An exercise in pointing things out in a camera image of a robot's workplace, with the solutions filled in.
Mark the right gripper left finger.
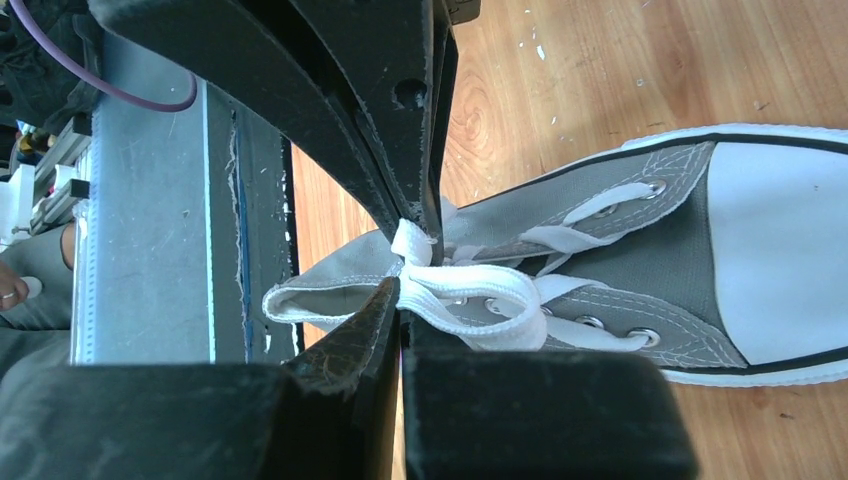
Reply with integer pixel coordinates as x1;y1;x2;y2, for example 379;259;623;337
1;278;400;479

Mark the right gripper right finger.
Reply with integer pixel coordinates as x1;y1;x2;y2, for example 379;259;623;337
400;313;699;479

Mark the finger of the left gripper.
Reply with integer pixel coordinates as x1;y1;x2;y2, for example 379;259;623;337
293;1;459;264
89;1;400;237

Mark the white shoelace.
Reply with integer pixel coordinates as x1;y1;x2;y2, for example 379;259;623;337
391;180;665;352

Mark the grey canvas sneaker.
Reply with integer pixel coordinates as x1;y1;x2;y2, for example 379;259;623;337
263;124;847;388

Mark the bystander hand with ring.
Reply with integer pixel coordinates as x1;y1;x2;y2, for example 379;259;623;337
0;262;43;311

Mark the bystander grey trouser leg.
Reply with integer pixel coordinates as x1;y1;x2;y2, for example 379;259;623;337
1;222;76;389

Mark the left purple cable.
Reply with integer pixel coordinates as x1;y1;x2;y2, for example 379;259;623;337
6;0;200;114

